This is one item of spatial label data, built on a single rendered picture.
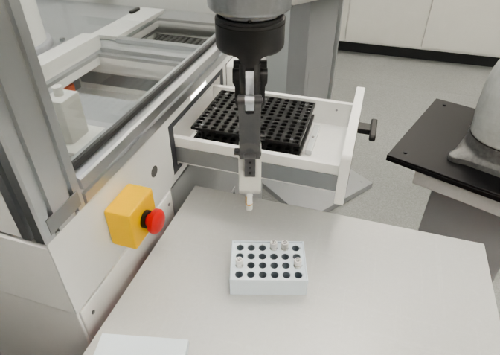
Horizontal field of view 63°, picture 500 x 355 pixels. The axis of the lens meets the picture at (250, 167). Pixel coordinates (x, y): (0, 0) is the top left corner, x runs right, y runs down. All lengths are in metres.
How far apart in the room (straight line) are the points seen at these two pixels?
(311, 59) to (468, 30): 2.15
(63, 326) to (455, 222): 0.87
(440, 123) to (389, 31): 2.58
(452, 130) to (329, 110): 0.35
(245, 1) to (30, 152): 0.28
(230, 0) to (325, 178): 0.43
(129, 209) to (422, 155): 0.68
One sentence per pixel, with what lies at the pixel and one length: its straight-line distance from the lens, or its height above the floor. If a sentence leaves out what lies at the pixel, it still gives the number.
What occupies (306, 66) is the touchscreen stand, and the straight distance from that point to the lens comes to 1.78.
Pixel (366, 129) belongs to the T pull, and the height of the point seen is 0.91.
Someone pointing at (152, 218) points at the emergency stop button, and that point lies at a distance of 0.64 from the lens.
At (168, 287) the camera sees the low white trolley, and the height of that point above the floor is 0.76.
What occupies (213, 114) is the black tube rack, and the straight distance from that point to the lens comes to 0.88.
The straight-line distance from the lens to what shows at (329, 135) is 0.93.
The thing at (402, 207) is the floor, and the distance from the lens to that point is 2.10.
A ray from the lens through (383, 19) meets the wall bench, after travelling 3.69.
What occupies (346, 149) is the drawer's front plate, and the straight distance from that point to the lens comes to 0.72.
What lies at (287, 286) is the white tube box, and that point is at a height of 0.78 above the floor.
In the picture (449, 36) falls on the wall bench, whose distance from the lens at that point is 3.76.
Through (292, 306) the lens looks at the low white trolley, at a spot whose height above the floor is 0.76.
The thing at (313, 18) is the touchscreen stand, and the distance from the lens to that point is 1.73.
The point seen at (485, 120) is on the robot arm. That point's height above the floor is 0.89.
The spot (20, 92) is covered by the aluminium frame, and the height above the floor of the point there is 1.13.
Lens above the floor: 1.32
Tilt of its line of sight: 36 degrees down
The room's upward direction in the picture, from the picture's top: straight up
